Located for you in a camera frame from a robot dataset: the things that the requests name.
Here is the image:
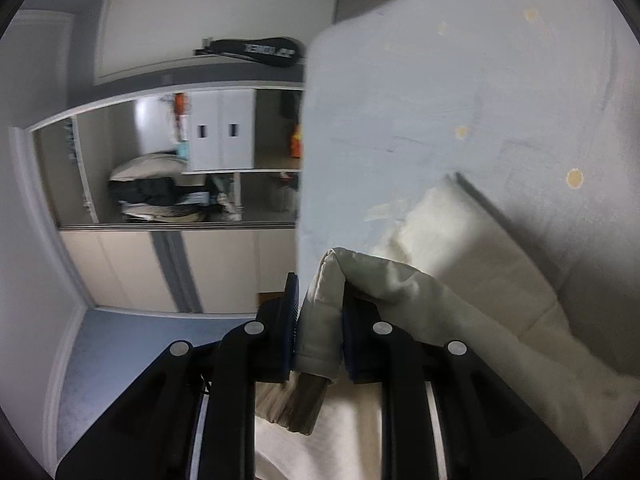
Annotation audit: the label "cream pants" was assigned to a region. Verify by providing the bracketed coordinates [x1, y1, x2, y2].
[255, 172, 638, 480]

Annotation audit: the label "pile of dark clothes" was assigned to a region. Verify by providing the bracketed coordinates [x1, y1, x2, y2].
[107, 154, 211, 223]

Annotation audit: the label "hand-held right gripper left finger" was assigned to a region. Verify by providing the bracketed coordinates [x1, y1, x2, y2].
[55, 271, 302, 480]

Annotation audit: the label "light blue bed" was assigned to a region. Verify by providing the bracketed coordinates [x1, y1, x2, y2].
[295, 0, 640, 376]

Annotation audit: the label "white drawer cabinet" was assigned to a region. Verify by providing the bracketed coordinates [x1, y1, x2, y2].
[182, 89, 256, 173]

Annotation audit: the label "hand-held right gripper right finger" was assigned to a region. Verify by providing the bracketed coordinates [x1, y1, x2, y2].
[341, 292, 583, 480]

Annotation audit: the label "beige sliding door wardrobe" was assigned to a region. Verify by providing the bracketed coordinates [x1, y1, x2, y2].
[10, 85, 307, 317]

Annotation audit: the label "white door panel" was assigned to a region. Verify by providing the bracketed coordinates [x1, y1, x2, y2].
[94, 0, 342, 87]

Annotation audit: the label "black racket bag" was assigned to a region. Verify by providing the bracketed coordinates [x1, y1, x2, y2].
[194, 36, 307, 68]

